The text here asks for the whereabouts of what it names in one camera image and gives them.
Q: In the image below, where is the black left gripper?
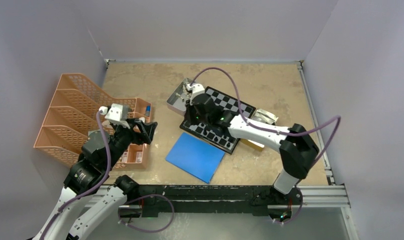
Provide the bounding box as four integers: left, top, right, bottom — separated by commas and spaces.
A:
104, 117, 156, 169

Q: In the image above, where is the peach desk organizer tray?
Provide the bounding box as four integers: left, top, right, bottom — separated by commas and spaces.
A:
113, 97, 153, 171

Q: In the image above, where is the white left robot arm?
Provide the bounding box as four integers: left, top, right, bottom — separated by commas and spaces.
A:
34, 118, 158, 240

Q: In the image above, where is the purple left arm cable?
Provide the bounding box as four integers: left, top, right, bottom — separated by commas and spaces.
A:
39, 110, 112, 240

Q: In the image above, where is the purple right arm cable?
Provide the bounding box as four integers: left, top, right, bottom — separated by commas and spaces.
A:
190, 67, 342, 170

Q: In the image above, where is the blue mat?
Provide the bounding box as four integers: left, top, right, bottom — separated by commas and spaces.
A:
165, 133, 225, 184

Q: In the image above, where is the black white chessboard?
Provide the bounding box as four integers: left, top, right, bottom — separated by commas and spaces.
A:
180, 86, 240, 154

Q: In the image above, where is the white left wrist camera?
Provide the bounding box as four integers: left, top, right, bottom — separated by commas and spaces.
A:
99, 103, 130, 129

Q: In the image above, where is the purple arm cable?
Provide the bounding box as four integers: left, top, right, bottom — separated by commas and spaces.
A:
39, 110, 112, 240
190, 67, 342, 170

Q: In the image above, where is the pink tin with white pieces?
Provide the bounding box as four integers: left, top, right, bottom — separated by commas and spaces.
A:
166, 77, 192, 117

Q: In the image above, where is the white chess pieces pile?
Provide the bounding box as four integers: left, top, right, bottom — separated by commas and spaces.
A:
175, 83, 190, 102

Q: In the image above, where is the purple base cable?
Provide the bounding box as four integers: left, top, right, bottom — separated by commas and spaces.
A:
117, 193, 175, 233

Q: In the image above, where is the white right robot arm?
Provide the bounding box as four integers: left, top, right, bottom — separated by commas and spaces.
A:
184, 93, 319, 204

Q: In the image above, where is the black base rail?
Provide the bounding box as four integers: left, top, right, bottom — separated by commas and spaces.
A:
115, 183, 303, 220

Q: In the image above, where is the yellow tin with black pieces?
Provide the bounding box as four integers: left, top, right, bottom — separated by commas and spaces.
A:
240, 108, 279, 153

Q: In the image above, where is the peach mesh file rack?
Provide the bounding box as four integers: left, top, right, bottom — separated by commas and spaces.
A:
34, 73, 147, 167

